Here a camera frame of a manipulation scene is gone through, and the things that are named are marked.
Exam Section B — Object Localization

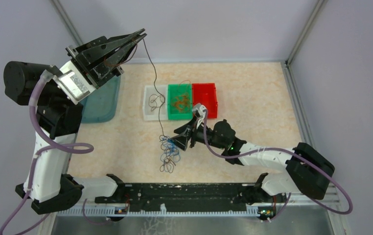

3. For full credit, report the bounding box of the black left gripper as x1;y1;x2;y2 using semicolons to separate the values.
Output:
56;27;146;88

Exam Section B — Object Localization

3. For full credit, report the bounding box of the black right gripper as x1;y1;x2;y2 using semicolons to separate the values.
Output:
168;115;226;151

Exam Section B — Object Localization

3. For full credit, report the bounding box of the brown wire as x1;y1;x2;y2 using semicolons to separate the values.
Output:
149;94;166;113
103;37;182;174

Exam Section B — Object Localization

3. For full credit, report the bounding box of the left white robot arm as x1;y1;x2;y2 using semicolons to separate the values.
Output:
3;29;146;214

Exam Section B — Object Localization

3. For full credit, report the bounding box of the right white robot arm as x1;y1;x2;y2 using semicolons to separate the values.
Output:
170;117;335;202

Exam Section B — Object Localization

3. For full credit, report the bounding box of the green plastic bin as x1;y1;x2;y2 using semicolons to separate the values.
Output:
167;84;193;120

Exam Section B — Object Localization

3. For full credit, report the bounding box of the white plastic bin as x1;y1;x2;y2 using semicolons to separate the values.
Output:
142;85;168;121

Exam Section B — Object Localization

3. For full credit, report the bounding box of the red plastic bin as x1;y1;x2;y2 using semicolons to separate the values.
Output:
192;83;218;119

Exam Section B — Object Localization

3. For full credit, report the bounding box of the teal translucent plastic tray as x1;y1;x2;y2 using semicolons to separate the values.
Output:
80;75;121;124

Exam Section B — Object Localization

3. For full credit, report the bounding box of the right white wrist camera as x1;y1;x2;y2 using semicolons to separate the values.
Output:
192;103;208;128

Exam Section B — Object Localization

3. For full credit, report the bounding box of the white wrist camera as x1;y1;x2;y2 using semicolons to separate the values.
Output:
53;60;96;105
192;103;208;128

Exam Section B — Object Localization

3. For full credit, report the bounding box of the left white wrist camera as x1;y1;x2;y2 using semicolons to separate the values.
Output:
53;60;96;105

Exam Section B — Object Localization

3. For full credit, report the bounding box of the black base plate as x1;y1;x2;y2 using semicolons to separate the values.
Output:
94;183;273;212

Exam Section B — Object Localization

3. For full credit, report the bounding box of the left aluminium frame post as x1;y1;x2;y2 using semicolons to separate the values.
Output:
49;0;83;46

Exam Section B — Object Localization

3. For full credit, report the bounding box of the aluminium frame post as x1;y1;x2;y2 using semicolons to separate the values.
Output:
286;0;328;67
49;0;83;46

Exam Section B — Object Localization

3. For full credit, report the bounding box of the white slotted cable duct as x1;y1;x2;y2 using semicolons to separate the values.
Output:
56;203;275;217

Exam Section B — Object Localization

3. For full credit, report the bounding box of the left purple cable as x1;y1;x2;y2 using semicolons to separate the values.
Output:
0;76;94;235

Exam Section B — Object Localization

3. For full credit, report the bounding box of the right aluminium side rail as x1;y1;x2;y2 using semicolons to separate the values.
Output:
280;61;315;147

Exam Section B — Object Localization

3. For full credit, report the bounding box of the right aluminium frame post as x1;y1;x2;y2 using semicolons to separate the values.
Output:
286;0;328;67

